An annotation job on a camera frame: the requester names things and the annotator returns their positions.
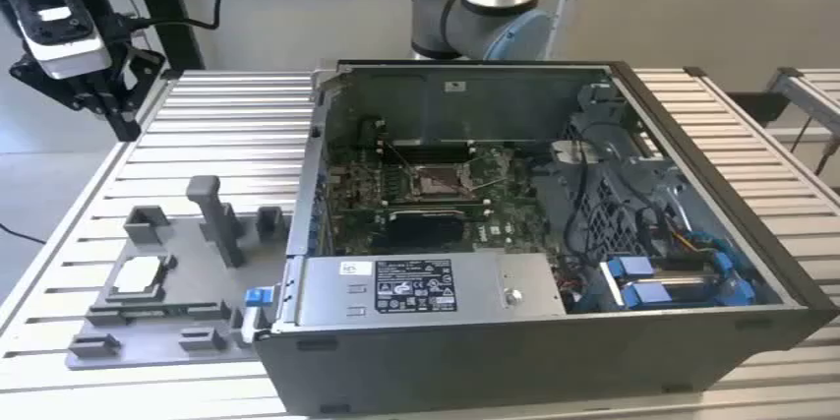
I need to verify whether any black open PC case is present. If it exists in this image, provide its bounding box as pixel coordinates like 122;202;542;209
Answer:
252;59;840;415

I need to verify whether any green motherboard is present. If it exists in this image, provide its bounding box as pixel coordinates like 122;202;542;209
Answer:
324;142;567;265

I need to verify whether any hard disk in blue carrier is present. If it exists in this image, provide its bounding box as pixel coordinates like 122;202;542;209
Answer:
240;286;272;345

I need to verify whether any grey plastic parts rack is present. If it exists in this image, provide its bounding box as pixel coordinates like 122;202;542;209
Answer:
63;174;295;371

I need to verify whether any black floor cable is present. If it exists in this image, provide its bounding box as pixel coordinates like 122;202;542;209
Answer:
0;221;47;245

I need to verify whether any CPU socket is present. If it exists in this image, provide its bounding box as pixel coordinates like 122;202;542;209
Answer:
410;163;471;200

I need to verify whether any metal slat side table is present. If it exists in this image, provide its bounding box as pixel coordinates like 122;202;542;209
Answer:
764;65;840;146

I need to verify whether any silver power supply unit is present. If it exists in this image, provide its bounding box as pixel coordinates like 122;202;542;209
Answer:
292;252;570;329

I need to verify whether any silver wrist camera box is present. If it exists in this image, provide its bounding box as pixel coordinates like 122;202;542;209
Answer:
14;0;115;81

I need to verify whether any black wire in case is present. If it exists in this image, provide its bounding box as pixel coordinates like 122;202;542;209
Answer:
564;140;603;257

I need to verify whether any black label sticker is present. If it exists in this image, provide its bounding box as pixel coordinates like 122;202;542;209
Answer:
374;258;458;313

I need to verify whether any grey metal drive cage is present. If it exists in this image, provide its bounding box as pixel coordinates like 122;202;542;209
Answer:
531;83;787;316

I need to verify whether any thin metal locking lever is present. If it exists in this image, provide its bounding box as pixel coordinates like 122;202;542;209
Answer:
383;140;423;180

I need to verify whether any metal socket cover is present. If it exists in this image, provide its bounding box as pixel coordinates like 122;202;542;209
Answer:
462;151;515;191

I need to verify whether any silver square CPU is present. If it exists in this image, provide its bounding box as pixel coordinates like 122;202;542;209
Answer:
111;257;167;296

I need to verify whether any blue disk carrier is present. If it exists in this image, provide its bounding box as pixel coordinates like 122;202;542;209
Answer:
602;253;658;277
620;279;676;308

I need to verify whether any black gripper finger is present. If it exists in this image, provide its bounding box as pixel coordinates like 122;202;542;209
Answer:
8;53;111;115
104;48;167;142

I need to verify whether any black RAM slot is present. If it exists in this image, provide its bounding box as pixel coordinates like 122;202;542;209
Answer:
384;142;476;165

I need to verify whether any blue wire in case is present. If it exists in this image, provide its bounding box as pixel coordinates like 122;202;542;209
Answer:
682;228;731;257

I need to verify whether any black frame post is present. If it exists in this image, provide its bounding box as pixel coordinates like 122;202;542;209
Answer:
124;0;207;72

